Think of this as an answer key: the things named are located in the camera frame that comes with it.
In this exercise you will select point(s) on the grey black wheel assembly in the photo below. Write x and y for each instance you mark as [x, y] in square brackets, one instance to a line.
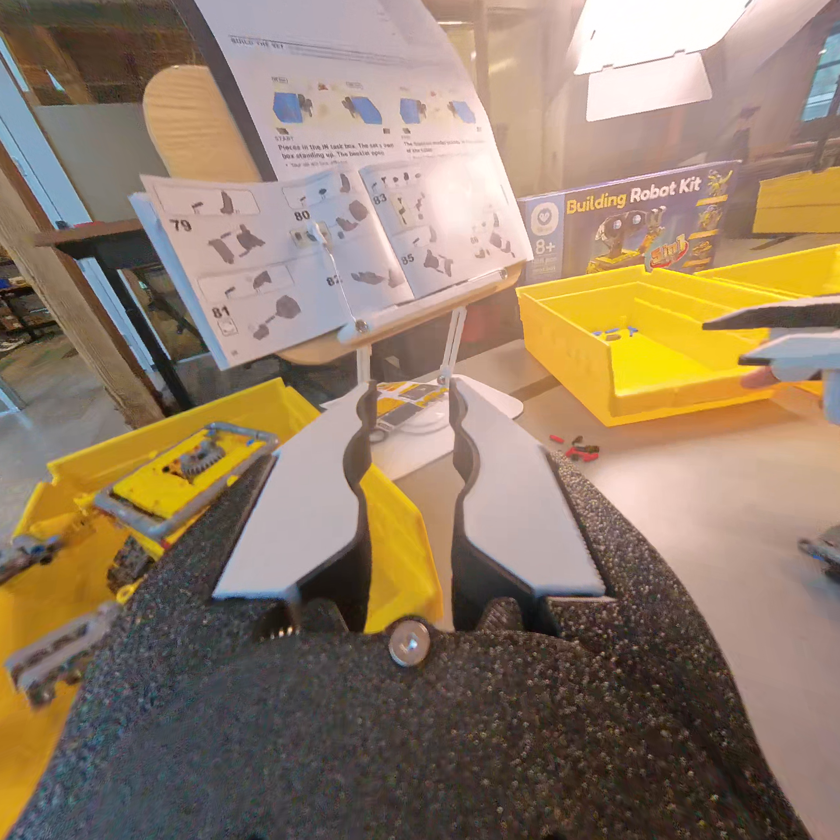
[823, 548]

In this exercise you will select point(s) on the person's right hand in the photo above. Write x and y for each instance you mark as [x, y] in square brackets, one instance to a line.
[758, 380]

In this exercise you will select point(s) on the small blue brick pieces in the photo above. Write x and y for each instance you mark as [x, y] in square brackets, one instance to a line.
[613, 333]

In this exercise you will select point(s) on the window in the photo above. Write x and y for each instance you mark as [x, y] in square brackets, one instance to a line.
[823, 72]

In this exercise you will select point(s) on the yellow tracked brick model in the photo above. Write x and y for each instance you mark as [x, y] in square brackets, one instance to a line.
[164, 485]

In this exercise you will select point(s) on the round wooden booklet stand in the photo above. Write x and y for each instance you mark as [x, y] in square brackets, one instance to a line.
[190, 124]

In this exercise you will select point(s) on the yellow plastic bin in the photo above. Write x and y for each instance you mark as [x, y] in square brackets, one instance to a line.
[400, 544]
[787, 269]

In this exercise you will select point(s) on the grey desk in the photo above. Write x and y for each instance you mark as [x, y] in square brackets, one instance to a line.
[689, 525]

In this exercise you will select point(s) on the wooden post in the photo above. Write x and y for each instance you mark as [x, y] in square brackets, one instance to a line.
[65, 295]

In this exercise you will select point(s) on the white printed task sheet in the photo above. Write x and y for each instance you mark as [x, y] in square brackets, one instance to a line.
[367, 65]

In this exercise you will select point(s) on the yellow black sticker sheet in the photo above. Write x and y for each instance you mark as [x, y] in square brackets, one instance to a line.
[410, 397]

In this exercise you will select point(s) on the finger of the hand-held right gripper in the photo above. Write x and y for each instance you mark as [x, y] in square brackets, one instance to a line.
[800, 315]
[800, 358]

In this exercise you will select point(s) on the yellow bin with divider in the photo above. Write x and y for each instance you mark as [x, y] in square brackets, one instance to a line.
[649, 374]

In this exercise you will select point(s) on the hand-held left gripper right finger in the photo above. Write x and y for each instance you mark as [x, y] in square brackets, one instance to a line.
[525, 512]

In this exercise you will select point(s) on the dark side table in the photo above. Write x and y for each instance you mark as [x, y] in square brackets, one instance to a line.
[98, 236]

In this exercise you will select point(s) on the black backing board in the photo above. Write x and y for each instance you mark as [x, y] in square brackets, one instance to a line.
[229, 85]

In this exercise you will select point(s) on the blue robot kit box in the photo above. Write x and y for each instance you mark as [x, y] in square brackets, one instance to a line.
[630, 229]

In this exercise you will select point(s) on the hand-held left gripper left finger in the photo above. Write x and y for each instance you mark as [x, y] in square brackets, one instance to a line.
[295, 512]

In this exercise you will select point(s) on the stacked yellow bins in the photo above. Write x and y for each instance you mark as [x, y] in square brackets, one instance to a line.
[800, 203]

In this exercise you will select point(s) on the white light panel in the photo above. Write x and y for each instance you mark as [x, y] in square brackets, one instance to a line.
[643, 59]

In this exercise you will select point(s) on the pile of small brick pins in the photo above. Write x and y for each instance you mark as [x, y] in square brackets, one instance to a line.
[577, 450]

